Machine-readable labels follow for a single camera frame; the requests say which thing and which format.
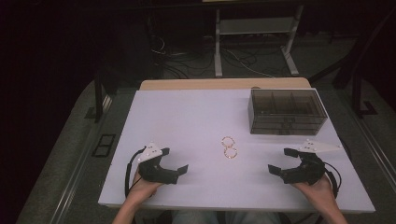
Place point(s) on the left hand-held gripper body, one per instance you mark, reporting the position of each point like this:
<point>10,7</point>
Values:
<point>155,174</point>

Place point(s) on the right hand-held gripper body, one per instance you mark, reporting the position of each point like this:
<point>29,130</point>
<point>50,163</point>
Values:
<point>306,174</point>

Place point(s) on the smoked clear drawer box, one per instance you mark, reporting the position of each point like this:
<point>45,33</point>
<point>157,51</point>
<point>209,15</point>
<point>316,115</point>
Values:
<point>286,102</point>

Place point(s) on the person's left hand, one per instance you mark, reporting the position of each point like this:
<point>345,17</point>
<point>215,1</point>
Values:
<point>141,189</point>

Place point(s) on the person's right hand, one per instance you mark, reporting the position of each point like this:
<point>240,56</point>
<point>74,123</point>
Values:
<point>320,193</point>

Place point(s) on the white board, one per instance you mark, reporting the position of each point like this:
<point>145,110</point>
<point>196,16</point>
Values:
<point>186,124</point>

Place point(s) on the black stand foot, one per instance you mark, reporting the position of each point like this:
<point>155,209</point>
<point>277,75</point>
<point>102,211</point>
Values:
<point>356,99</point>

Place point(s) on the wooden table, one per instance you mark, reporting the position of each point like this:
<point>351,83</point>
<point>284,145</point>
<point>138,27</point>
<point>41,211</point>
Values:
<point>218,84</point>

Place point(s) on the white metal stand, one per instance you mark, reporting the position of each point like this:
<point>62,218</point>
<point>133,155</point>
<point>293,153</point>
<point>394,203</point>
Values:
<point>218,49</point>

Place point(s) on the black slanted bar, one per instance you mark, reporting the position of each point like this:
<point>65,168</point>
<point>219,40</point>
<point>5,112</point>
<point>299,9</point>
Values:
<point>351,53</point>

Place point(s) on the black rectangular floor frame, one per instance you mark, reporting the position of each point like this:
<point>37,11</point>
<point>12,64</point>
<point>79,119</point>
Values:
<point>94,152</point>

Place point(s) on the aluminium floor rail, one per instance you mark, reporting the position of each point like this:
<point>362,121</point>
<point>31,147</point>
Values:
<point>77,174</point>
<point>378,149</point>

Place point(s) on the black upright post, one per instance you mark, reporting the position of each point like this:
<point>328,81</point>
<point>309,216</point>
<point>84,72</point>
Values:
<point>99,96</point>

